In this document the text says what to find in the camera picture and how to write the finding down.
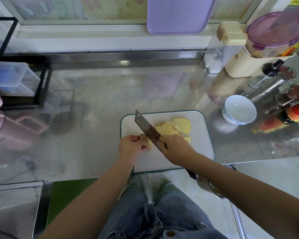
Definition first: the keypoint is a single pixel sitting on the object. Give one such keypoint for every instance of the person's right hand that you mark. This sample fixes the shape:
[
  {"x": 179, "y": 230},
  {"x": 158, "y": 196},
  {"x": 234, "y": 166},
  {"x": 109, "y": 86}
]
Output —
[{"x": 179, "y": 149}]

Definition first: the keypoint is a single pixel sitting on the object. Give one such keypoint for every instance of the person's left hand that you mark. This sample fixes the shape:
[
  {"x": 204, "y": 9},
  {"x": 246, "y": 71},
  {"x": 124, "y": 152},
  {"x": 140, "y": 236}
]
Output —
[{"x": 132, "y": 147}]

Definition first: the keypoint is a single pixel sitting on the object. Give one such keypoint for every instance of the brown potato piece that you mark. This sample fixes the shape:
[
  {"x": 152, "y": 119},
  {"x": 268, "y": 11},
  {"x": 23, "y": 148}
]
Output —
[{"x": 147, "y": 144}]

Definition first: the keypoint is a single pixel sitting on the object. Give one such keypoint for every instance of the pile of yellow potato slices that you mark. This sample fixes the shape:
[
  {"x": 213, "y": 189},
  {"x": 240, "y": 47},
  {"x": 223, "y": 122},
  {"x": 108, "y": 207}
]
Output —
[{"x": 178, "y": 126}]

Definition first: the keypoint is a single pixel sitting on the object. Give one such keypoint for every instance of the steel cleaver knife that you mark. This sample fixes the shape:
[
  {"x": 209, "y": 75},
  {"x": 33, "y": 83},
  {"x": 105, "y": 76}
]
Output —
[{"x": 147, "y": 126}]

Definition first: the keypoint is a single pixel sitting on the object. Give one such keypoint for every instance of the white bowl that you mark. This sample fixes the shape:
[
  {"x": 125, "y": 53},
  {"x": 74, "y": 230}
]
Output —
[{"x": 239, "y": 110}]

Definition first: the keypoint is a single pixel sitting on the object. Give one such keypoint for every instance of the person's right forearm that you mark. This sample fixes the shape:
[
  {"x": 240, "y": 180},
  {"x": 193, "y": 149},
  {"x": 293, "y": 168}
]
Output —
[{"x": 251, "y": 196}]

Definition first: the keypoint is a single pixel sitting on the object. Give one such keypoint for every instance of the person's left forearm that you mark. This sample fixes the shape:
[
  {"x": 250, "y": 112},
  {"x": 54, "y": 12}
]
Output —
[{"x": 89, "y": 204}]

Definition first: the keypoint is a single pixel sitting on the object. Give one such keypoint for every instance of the person's white left shoe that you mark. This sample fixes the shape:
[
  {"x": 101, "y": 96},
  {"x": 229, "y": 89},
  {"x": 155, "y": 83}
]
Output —
[{"x": 134, "y": 180}]

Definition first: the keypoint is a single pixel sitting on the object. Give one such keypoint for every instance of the metal bowl with scraps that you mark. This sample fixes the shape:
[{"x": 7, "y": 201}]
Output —
[{"x": 205, "y": 185}]

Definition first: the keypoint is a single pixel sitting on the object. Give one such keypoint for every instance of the person's blue jeans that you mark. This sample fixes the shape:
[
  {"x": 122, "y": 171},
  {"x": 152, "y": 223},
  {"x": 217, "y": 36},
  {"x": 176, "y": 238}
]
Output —
[{"x": 139, "y": 216}]

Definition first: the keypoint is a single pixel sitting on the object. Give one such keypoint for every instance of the white cutting board green rim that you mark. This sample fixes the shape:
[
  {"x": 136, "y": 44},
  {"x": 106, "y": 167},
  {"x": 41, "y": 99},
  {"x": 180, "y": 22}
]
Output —
[{"x": 202, "y": 141}]

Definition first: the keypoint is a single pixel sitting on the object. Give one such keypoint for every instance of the green mat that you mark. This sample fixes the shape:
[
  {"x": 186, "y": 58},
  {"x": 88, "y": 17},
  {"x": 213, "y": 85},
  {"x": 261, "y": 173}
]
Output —
[{"x": 67, "y": 199}]

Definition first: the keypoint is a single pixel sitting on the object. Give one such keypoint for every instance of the cream plastic canister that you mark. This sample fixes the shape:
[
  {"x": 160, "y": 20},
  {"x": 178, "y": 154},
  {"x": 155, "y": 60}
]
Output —
[{"x": 243, "y": 67}]

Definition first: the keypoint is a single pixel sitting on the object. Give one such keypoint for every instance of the steel shaker brown cap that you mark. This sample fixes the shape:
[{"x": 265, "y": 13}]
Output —
[{"x": 268, "y": 90}]

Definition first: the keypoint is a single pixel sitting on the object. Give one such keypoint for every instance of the clear container cream lid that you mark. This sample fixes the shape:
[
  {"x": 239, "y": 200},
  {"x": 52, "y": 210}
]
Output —
[{"x": 223, "y": 51}]

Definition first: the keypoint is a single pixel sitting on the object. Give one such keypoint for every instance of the black metal rack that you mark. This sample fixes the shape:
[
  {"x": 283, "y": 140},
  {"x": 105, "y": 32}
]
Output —
[{"x": 45, "y": 84}]

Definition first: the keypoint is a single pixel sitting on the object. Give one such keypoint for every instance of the glass bottle black cap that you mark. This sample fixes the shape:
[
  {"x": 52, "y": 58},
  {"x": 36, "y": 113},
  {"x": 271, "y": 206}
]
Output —
[{"x": 268, "y": 71}]

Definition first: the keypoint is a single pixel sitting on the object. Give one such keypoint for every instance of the sauce bottle red label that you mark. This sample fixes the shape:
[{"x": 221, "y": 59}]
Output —
[{"x": 298, "y": 111}]

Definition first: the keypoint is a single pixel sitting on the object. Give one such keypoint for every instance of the glass jar red lid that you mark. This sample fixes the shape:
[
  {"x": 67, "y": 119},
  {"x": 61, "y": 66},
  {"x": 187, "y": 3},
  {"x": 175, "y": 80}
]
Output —
[{"x": 293, "y": 95}]

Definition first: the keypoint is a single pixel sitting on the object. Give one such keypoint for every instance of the steel bin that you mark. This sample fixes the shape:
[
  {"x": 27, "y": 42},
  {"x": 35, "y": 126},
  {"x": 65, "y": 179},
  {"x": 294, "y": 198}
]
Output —
[{"x": 15, "y": 210}]

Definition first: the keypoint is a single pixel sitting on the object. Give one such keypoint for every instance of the purple plastic cutting board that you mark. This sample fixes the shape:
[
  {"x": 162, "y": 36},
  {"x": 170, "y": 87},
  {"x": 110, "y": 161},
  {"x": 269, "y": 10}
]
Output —
[{"x": 182, "y": 15}]

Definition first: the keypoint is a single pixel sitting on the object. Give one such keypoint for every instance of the clear plastic storage box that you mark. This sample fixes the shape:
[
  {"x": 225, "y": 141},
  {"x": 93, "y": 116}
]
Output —
[{"x": 12, "y": 79}]

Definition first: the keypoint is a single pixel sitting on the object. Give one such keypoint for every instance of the purple lid food container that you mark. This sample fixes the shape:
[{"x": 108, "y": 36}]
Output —
[{"x": 276, "y": 32}]

